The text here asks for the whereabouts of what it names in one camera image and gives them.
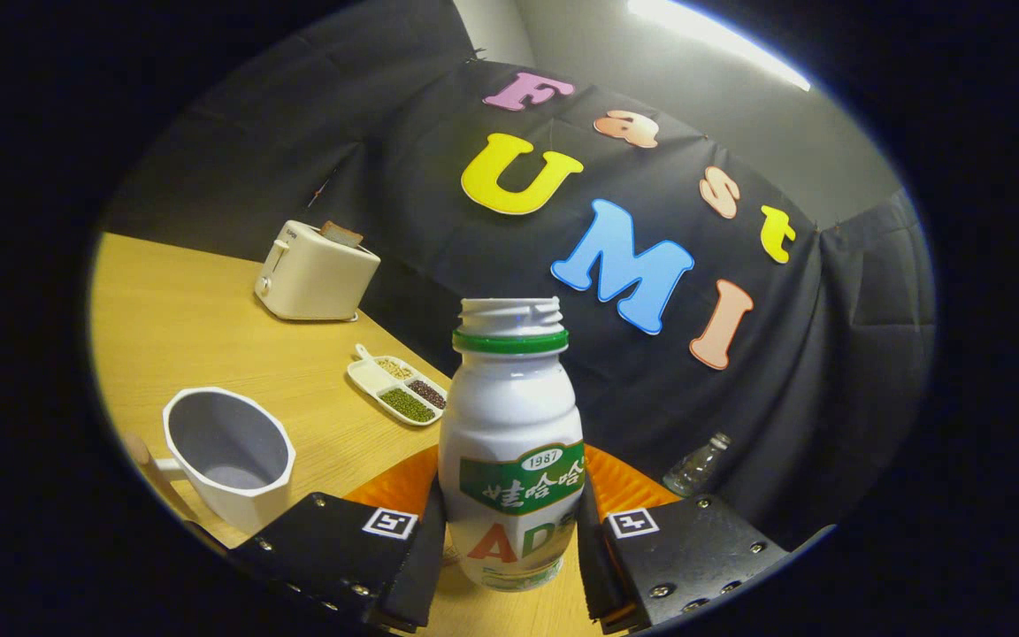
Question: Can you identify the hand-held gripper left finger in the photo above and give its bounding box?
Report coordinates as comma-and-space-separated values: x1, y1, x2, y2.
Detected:
228, 445, 448, 634

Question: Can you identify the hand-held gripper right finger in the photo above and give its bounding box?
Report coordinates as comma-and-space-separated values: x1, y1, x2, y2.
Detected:
576, 445, 833, 634

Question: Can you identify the white cup wooden handle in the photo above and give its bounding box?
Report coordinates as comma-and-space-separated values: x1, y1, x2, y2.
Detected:
125, 387, 297, 536

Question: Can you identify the white juice bottle green label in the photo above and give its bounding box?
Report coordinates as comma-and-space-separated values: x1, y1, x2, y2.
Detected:
437, 297, 586, 593

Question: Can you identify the clear plastic water bottle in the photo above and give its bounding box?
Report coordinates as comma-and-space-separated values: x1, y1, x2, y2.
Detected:
662, 432, 732, 499

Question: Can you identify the white divided tray with beans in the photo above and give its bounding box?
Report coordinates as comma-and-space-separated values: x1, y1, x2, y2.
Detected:
347, 343, 449, 427

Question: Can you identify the black backdrop cloth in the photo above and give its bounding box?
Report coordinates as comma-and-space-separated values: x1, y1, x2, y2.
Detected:
98, 0, 937, 549

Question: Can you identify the wooden table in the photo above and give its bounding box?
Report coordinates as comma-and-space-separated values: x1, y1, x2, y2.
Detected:
88, 232, 608, 637

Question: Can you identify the cream toaster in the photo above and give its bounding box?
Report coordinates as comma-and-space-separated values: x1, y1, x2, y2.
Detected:
254, 219, 382, 322

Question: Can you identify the bread slice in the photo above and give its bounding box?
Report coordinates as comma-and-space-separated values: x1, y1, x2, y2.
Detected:
320, 220, 365, 249

